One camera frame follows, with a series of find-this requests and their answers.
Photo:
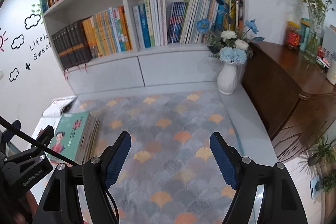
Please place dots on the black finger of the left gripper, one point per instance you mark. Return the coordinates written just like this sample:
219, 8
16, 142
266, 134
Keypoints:
45, 136

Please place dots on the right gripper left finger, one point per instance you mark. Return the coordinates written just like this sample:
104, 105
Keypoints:
60, 201

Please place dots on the brown wooden cabinet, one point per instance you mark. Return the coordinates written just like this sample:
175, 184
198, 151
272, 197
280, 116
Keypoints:
292, 96

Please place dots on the stack of books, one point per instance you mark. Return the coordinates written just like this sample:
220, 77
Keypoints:
75, 135

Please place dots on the white bookshelf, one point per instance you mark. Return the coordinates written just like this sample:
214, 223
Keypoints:
139, 43

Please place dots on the white ceramic vase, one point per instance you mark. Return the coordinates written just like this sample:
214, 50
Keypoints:
227, 79

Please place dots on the red jar yellow lid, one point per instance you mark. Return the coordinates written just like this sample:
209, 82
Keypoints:
292, 35

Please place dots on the glass vase with twigs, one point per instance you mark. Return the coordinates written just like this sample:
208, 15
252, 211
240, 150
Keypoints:
317, 10

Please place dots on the patterned fan-motif mat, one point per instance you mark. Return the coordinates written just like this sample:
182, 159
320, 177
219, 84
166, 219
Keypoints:
170, 174

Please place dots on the blue white flower bouquet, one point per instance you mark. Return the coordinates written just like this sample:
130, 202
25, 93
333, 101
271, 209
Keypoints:
229, 46

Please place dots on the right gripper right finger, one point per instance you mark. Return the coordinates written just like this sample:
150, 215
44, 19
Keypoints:
280, 199

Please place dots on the black book set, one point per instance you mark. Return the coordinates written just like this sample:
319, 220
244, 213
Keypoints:
72, 46

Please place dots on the green potted plant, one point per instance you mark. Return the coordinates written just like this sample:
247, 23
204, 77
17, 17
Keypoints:
323, 152

